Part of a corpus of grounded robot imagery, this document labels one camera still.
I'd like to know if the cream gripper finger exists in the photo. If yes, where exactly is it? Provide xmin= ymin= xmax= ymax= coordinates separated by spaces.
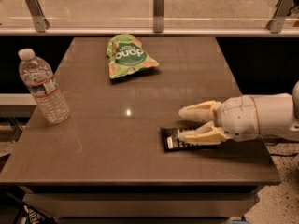
xmin=178 ymin=100 xmax=221 ymax=122
xmin=178 ymin=121 xmax=232 ymax=146

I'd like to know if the middle metal railing bracket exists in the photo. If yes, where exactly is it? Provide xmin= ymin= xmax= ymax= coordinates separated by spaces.
xmin=153 ymin=0 xmax=164 ymax=33

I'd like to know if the right metal railing bracket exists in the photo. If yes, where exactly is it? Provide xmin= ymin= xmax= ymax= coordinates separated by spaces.
xmin=266 ymin=0 xmax=294 ymax=34

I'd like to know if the dark snack box under table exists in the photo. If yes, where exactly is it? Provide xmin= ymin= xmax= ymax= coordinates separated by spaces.
xmin=12 ymin=203 xmax=58 ymax=224

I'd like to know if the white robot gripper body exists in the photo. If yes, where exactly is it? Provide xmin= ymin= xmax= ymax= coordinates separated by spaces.
xmin=217 ymin=96 xmax=259 ymax=142

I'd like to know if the green rice chip bag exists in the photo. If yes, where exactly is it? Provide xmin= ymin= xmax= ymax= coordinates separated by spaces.
xmin=106 ymin=34 xmax=160 ymax=79

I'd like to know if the black cable on floor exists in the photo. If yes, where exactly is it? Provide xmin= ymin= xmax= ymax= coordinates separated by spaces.
xmin=266 ymin=137 xmax=299 ymax=158

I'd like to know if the left metal railing bracket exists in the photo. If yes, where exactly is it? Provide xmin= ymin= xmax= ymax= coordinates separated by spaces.
xmin=25 ymin=0 xmax=50 ymax=33

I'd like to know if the metal railing bracket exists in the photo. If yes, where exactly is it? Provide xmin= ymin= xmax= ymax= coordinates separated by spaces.
xmin=266 ymin=0 xmax=294 ymax=34
xmin=25 ymin=0 xmax=50 ymax=33
xmin=153 ymin=0 xmax=164 ymax=33

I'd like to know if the glass railing panel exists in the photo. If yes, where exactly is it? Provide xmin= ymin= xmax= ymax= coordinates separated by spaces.
xmin=0 ymin=0 xmax=299 ymax=30

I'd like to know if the clear plastic water bottle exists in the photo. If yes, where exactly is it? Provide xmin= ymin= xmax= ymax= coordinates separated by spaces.
xmin=18 ymin=49 xmax=70 ymax=124

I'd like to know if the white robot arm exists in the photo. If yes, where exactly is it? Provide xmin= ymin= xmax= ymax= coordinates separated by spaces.
xmin=178 ymin=82 xmax=299 ymax=145

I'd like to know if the black rxbar chocolate bar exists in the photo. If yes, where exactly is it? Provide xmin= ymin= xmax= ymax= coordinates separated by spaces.
xmin=160 ymin=126 xmax=221 ymax=152

